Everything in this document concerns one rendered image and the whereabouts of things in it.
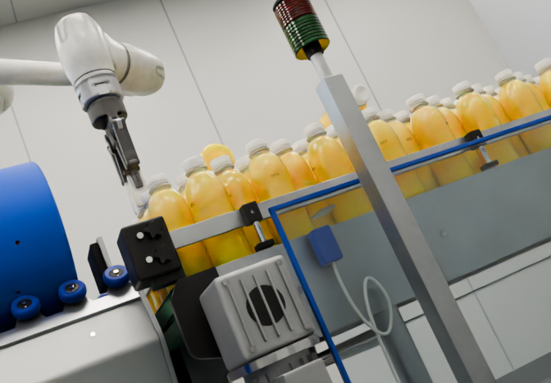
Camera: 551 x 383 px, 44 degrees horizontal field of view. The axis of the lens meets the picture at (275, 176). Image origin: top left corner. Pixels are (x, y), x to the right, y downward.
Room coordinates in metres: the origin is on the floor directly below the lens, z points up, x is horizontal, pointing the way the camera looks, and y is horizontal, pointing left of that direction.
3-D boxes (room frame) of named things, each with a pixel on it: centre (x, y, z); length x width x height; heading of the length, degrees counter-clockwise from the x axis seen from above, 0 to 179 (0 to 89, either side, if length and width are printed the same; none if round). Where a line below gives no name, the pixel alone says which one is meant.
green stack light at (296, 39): (1.04, -0.14, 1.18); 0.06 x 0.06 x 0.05
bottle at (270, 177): (1.19, 0.01, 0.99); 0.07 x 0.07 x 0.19
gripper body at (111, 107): (1.27, 0.26, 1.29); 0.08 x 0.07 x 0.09; 25
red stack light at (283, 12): (1.04, -0.14, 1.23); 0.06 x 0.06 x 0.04
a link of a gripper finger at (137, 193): (1.25, 0.25, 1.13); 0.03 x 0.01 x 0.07; 115
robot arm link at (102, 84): (1.27, 0.26, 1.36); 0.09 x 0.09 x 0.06
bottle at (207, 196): (1.13, 0.12, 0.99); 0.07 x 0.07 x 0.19
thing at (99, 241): (1.20, 0.36, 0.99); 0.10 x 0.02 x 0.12; 25
